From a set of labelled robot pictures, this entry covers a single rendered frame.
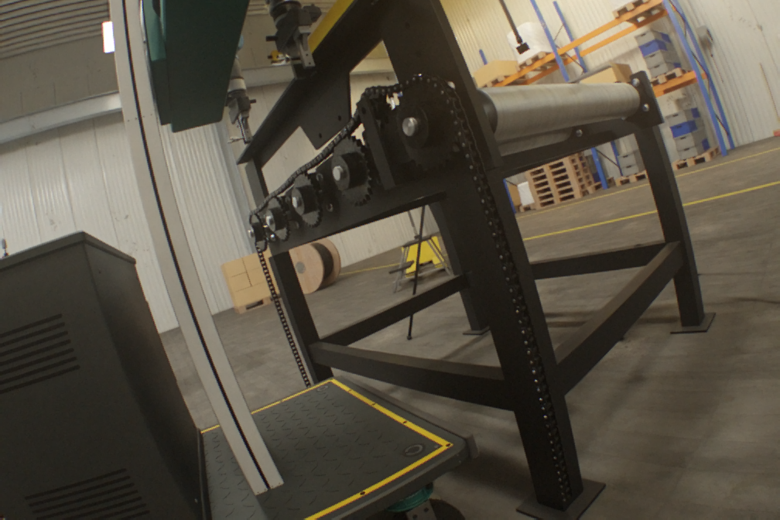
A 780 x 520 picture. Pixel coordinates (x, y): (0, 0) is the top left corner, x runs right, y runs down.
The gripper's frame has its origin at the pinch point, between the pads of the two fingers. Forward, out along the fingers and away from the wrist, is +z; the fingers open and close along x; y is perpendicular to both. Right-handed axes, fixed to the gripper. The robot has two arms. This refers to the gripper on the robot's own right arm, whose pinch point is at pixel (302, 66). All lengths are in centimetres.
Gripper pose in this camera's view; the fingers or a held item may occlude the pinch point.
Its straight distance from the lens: 108.4
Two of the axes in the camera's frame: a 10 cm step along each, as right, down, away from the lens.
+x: 5.2, -1.7, -8.4
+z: 3.2, 9.5, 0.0
